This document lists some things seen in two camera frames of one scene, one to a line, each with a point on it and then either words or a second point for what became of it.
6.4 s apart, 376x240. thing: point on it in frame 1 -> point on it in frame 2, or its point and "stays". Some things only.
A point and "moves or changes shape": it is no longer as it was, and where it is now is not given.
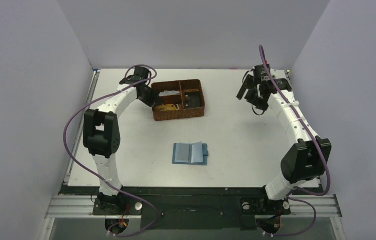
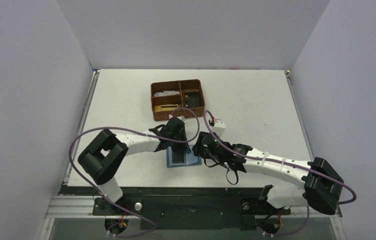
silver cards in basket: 168,93 stays
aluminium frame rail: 82,206 stays
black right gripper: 250,93 -> 200,147
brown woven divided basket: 179,99 stays
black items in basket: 192,100 stays
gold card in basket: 165,107 stays
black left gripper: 156,98 -> 181,139
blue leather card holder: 186,153 moves or changes shape
